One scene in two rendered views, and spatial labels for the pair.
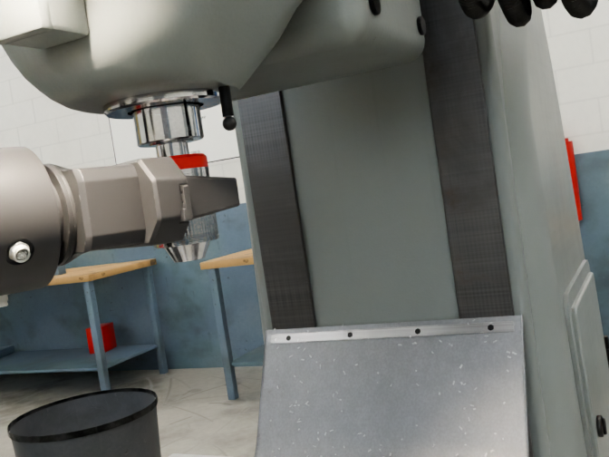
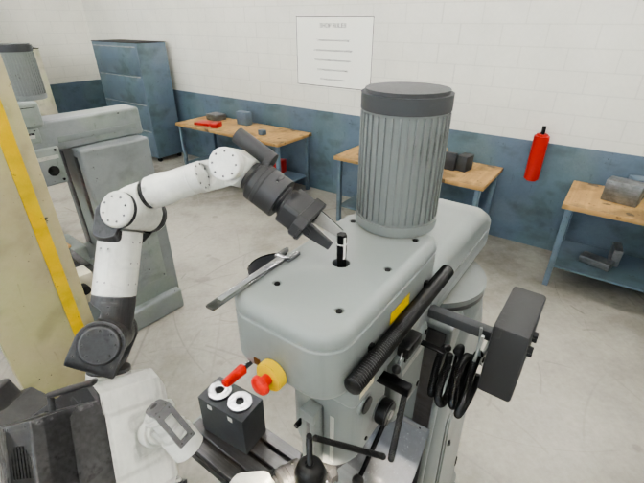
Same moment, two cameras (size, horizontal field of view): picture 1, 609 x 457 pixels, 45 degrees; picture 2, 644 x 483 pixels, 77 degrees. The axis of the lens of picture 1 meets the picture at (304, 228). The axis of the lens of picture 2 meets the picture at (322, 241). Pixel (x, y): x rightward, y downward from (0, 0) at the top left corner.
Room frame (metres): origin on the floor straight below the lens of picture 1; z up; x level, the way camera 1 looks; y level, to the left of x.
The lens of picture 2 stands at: (-0.19, 0.00, 2.34)
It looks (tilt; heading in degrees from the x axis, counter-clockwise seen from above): 29 degrees down; 10
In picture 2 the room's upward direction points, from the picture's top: straight up
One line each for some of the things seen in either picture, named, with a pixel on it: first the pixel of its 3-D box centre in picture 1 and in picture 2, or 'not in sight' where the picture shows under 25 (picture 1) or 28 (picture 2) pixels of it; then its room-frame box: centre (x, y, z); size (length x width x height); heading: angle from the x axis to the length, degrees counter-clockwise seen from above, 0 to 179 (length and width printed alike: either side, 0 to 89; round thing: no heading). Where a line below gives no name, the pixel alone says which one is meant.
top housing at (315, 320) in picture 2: not in sight; (343, 289); (0.54, 0.08, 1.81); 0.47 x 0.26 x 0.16; 154
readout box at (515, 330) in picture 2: not in sight; (514, 342); (0.65, -0.35, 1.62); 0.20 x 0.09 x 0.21; 154
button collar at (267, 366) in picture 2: not in sight; (271, 375); (0.32, 0.19, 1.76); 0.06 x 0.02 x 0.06; 64
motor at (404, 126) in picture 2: not in sight; (401, 159); (0.76, -0.02, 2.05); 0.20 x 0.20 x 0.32
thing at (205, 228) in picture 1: (181, 208); not in sight; (0.53, 0.09, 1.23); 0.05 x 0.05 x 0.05
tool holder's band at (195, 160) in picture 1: (174, 164); not in sight; (0.53, 0.09, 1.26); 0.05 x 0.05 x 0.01
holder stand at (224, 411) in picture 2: not in sight; (232, 413); (0.78, 0.52, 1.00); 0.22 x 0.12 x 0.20; 69
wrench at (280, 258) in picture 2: not in sight; (255, 276); (0.45, 0.24, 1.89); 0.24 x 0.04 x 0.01; 156
